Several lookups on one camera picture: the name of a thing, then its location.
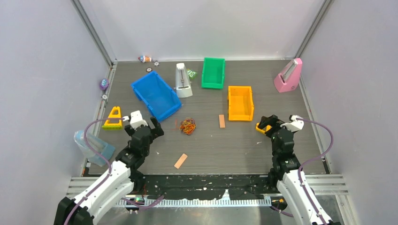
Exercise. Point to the tan wooden block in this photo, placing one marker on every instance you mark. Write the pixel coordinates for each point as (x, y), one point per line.
(221, 121)
(180, 161)

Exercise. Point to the white metronome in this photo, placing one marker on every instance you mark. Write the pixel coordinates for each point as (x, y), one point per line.
(183, 85)

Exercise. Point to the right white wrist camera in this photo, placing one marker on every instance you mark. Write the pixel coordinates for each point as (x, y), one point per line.
(296, 124)

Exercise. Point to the purple round toy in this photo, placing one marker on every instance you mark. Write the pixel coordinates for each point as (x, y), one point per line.
(104, 84)

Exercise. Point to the pink metronome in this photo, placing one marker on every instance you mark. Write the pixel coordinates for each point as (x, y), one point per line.
(288, 79)

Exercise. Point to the small clown figurine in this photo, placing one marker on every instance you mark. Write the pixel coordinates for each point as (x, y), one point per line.
(144, 59)

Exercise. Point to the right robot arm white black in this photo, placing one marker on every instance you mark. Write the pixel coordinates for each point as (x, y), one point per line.
(286, 174)

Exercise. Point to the tan wooden block near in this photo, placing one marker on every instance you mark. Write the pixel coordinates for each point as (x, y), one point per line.
(180, 161)

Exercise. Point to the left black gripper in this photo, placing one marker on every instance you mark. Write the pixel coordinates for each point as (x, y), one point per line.
(156, 130)

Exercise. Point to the yellow triangle block left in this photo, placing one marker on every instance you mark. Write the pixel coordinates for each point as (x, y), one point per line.
(114, 121)

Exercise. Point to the blue plastic bin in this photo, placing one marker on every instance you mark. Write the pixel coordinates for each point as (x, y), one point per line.
(160, 99)

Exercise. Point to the tan wooden block far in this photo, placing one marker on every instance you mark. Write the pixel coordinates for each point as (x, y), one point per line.
(221, 121)

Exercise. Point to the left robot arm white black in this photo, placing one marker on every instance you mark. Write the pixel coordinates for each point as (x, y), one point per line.
(121, 178)

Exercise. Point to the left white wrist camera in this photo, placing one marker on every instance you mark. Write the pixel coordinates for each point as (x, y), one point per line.
(135, 119)

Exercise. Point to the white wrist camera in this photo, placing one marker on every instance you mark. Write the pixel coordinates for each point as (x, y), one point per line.
(296, 124)
(135, 119)

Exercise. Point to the green plastic bin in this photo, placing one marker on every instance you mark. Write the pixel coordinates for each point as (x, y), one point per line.
(213, 73)

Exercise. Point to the orange plastic bin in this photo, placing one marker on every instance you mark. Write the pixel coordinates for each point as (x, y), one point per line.
(240, 103)

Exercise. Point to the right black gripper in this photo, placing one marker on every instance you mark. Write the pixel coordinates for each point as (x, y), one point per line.
(273, 120)

